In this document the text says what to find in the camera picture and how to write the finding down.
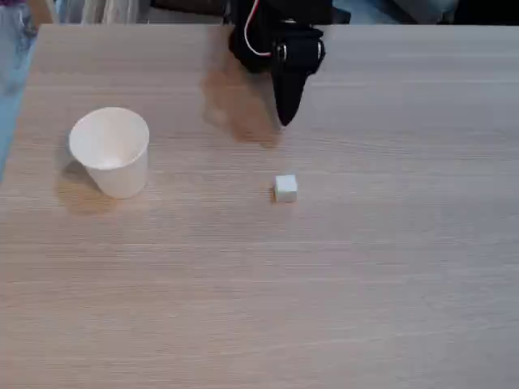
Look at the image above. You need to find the white cube block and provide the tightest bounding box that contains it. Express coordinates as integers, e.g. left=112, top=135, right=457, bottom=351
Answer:
left=274, top=174, right=298, bottom=203

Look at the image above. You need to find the grey upholstered furniture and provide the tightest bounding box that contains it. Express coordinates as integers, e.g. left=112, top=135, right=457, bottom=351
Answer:
left=351, top=0, right=455, bottom=25

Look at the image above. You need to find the dark box behind table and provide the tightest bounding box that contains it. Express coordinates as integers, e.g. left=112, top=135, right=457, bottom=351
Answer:
left=150, top=0, right=230, bottom=16

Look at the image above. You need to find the white paper cup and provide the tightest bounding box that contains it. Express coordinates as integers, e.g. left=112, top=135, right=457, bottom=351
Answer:
left=67, top=106, right=150, bottom=200

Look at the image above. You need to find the black furniture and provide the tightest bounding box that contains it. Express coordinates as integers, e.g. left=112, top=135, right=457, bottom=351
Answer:
left=450, top=0, right=519, bottom=26

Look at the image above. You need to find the white curtain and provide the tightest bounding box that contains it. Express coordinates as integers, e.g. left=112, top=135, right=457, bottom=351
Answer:
left=60, top=0, right=151, bottom=24

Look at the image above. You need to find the wooden post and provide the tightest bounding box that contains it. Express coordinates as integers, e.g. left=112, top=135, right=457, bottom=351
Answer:
left=26, top=0, right=57, bottom=26

